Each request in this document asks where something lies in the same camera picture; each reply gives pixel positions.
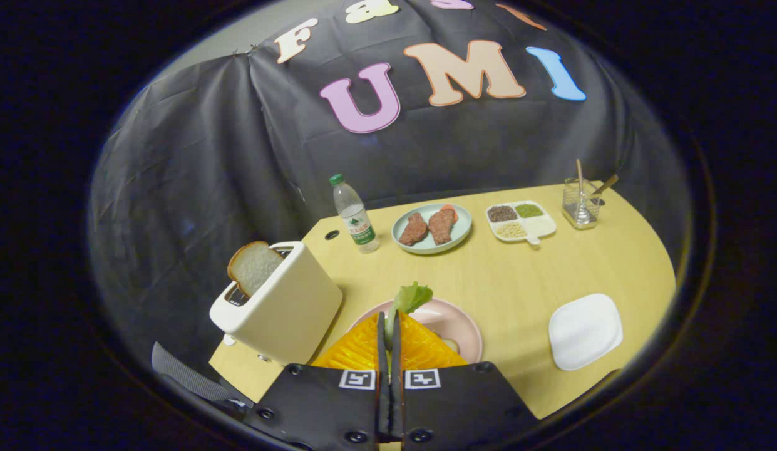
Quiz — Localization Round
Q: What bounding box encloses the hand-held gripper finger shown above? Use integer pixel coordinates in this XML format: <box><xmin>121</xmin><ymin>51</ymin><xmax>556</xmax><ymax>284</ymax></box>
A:
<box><xmin>247</xmin><ymin>311</ymin><xmax>389</xmax><ymax>448</ymax></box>
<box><xmin>389</xmin><ymin>310</ymin><xmax>540</xmax><ymax>451</ymax></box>

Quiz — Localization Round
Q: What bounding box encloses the green lettuce leaf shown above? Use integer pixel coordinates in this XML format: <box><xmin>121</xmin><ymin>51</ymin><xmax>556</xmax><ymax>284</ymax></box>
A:
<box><xmin>386</xmin><ymin>281</ymin><xmax>434</xmax><ymax>333</ymax></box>

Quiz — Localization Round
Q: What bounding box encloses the toast bread slice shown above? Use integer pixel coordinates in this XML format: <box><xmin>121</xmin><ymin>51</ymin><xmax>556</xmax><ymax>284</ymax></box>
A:
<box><xmin>227</xmin><ymin>241</ymin><xmax>286</xmax><ymax>298</ymax></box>

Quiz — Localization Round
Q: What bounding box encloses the pink plate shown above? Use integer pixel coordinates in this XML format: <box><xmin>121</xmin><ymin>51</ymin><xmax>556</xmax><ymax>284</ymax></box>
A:
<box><xmin>347</xmin><ymin>298</ymin><xmax>483</xmax><ymax>364</ymax></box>

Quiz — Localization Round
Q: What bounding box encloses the white toaster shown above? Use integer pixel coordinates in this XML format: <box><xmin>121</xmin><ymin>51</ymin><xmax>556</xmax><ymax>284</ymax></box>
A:
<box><xmin>209</xmin><ymin>241</ymin><xmax>344</xmax><ymax>366</ymax></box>

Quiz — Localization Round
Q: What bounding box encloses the pale teal plate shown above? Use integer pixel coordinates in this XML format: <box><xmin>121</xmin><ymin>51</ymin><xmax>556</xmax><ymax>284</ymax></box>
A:
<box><xmin>391</xmin><ymin>203</ymin><xmax>473</xmax><ymax>255</ymax></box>

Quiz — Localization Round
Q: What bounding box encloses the brown meat piece orange edge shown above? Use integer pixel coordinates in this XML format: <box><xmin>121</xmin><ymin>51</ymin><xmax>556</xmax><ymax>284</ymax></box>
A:
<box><xmin>428</xmin><ymin>204</ymin><xmax>459</xmax><ymax>246</ymax></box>

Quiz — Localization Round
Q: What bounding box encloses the clear water bottle green cap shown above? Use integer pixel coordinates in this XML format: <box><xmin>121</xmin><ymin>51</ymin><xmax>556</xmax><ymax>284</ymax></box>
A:
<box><xmin>329</xmin><ymin>174</ymin><xmax>381</xmax><ymax>254</ymax></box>

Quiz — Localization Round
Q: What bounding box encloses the grey mesh chair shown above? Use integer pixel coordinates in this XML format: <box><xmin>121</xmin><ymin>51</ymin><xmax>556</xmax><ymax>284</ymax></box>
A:
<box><xmin>152</xmin><ymin>341</ymin><xmax>254</xmax><ymax>411</ymax></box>

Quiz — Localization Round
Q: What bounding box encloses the white square plate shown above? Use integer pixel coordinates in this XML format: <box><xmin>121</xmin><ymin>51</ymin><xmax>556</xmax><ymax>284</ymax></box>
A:
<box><xmin>548</xmin><ymin>293</ymin><xmax>624</xmax><ymax>371</ymax></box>

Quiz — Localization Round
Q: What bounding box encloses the white divided grain dish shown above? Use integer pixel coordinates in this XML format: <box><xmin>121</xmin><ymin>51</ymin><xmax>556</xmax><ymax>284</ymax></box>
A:
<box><xmin>485</xmin><ymin>200</ymin><xmax>557</xmax><ymax>246</ymax></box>

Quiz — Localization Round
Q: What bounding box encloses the clear glass cup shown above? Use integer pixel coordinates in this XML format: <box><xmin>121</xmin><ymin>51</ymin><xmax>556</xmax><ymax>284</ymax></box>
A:
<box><xmin>562</xmin><ymin>177</ymin><xmax>602</xmax><ymax>230</ymax></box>

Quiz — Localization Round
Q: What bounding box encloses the black backdrop cloth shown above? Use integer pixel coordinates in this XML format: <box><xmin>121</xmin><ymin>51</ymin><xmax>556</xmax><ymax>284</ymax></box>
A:
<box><xmin>88</xmin><ymin>0</ymin><xmax>692</xmax><ymax>376</ymax></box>

